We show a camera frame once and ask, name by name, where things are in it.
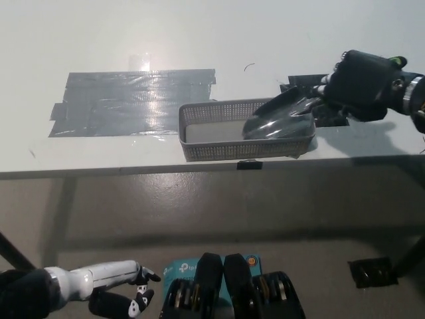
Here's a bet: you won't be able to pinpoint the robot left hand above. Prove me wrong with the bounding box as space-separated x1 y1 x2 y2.
44 260 163 318

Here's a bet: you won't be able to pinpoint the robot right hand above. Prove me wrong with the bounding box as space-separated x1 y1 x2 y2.
310 49 411 122

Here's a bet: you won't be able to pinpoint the garden trowel green black handle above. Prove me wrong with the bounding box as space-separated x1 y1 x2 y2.
241 56 408 140

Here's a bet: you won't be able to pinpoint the black tape patch on desk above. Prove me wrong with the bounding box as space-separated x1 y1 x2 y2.
280 74 351 128

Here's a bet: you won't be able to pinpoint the black robot torso blocks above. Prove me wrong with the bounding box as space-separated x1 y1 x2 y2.
159 253 306 319

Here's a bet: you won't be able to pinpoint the teal tp-link box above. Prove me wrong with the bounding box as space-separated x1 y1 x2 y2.
162 254 262 300

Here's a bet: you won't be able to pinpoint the black table leg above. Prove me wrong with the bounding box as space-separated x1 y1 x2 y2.
394 234 425 278
0 231 36 272

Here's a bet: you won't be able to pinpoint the small black tape strip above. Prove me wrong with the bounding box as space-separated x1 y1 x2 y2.
237 159 263 171

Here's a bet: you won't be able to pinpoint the grey perforated plastic basket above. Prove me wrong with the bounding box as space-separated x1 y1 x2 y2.
178 97 317 163

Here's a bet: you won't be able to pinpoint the black floor tape patch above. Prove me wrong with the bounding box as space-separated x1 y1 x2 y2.
347 257 399 289

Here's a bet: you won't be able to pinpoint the large grey duct tape patch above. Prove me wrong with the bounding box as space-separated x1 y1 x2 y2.
48 68 217 138

